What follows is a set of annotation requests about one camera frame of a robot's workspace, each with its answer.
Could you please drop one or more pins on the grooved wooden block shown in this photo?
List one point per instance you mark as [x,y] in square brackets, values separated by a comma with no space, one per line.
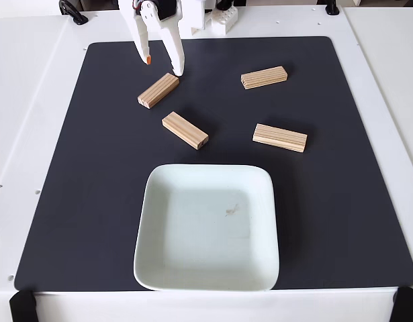
[280,137]
[184,129]
[264,76]
[158,90]

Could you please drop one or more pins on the white square plate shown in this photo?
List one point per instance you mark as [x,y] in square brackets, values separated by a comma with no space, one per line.
[155,218]

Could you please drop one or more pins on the black table clamp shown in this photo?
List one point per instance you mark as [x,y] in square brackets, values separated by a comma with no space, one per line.
[22,307]
[73,11]
[407,305]
[332,7]

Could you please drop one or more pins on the black table mat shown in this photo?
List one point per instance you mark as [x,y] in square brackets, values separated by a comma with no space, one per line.
[92,167]

